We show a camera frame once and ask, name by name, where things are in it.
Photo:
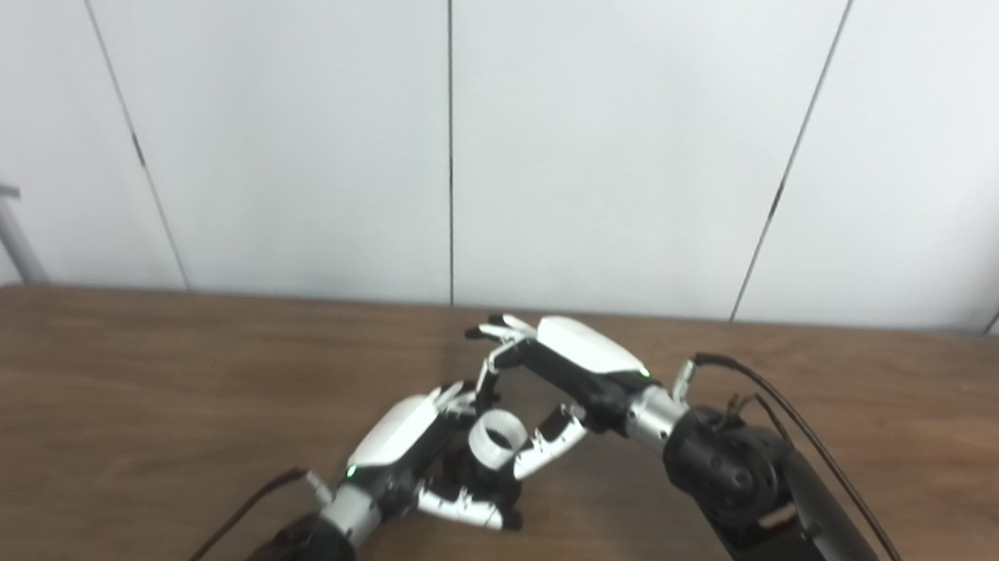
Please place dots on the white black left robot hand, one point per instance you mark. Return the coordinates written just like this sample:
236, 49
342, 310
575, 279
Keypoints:
394, 433

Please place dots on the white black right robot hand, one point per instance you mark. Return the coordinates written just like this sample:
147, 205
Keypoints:
588, 350

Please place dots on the round black plastic part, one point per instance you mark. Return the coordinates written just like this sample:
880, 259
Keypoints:
483, 484

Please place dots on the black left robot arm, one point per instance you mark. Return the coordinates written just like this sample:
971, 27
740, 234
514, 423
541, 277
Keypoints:
300, 550

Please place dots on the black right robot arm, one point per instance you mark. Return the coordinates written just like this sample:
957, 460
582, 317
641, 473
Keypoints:
725, 477

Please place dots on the black wall panel clip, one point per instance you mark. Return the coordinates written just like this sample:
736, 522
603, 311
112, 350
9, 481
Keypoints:
138, 149

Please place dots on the small grey post tag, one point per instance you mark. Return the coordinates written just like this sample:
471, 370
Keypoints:
8, 191

